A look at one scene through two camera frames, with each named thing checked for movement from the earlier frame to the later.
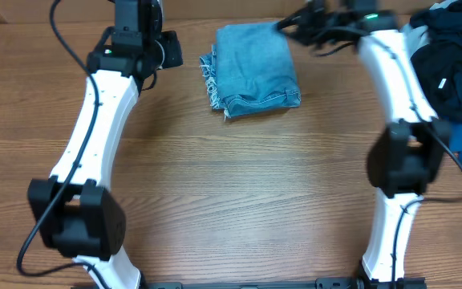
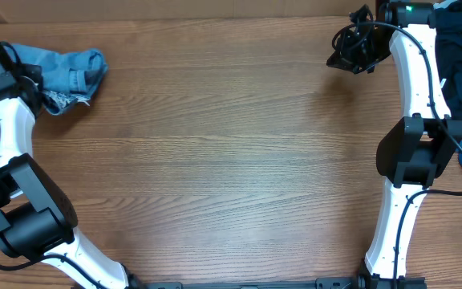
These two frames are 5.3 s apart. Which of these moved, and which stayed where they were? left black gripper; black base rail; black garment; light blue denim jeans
Moved: light blue denim jeans; left black gripper
Stayed: black base rail; black garment
